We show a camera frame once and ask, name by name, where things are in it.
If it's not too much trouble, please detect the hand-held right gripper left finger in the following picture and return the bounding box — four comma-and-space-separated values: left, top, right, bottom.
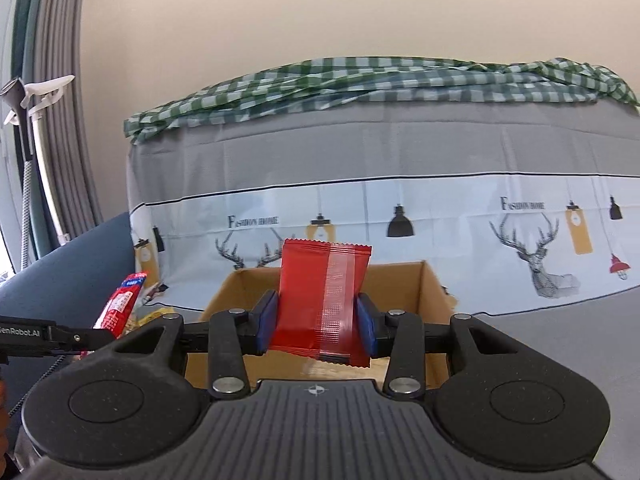
112, 290, 279, 401

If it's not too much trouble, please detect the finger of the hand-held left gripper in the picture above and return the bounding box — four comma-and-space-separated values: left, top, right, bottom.
52, 325, 120, 357

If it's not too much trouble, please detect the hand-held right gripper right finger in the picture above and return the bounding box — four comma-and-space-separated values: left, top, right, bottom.
356, 294, 513, 401

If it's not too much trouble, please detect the plain red snack packet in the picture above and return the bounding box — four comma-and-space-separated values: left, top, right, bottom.
267, 238, 373, 368

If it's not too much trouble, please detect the brown cardboard box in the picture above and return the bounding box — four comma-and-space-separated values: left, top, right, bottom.
185, 260, 458, 392

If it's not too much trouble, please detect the red packet with white label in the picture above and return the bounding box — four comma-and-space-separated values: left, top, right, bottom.
80, 272, 149, 358

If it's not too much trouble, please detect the yellow snack packet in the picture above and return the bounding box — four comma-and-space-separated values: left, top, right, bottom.
125, 309, 173, 333

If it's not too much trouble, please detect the grey printed deer sheet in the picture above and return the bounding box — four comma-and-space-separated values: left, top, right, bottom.
125, 97, 640, 480

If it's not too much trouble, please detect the green checked cloth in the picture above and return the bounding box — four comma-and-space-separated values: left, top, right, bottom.
123, 56, 640, 147

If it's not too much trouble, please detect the white clothes hanger stand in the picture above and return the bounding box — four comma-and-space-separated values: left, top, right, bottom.
0, 75, 76, 261

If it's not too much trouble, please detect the grey curtain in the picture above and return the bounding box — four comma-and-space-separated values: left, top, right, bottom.
0, 0, 103, 271

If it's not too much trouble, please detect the small dark cable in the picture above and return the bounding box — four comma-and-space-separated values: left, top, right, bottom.
141, 282, 169, 307

